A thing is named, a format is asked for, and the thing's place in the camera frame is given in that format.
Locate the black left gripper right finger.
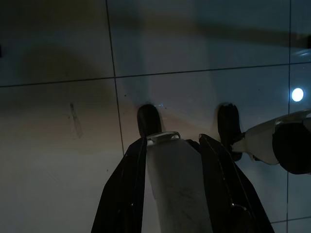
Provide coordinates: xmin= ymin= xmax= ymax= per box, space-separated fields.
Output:
xmin=198 ymin=133 xmax=276 ymax=233

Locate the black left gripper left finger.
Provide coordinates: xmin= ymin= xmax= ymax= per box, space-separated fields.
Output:
xmin=90 ymin=138 xmax=148 ymax=233

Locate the black robot right foot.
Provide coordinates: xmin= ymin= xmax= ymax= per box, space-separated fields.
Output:
xmin=215 ymin=102 xmax=243 ymax=161

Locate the black robot foot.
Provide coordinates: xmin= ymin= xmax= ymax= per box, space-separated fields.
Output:
xmin=137 ymin=103 xmax=163 ymax=137
xmin=215 ymin=102 xmax=243 ymax=161

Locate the black robot left foot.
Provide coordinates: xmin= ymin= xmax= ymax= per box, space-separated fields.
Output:
xmin=137 ymin=103 xmax=163 ymax=137

